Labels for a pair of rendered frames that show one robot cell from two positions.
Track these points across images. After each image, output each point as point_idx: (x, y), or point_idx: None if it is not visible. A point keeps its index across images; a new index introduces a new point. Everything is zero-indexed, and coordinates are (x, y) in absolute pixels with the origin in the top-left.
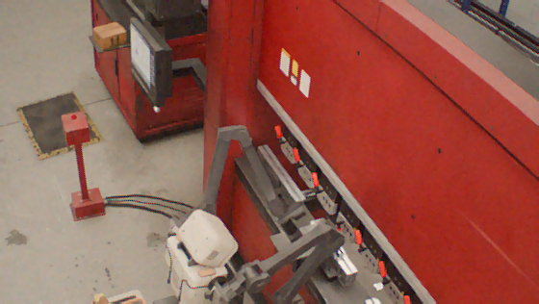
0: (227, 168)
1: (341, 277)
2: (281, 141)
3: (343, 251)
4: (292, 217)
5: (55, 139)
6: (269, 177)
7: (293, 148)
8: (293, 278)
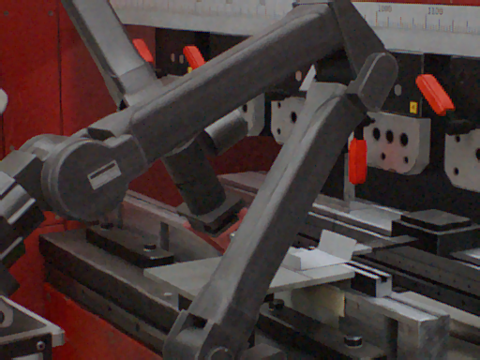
0: (22, 266)
1: (399, 354)
2: (153, 69)
3: (385, 275)
4: (204, 137)
5: None
6: (134, 239)
7: (186, 70)
8: (235, 242)
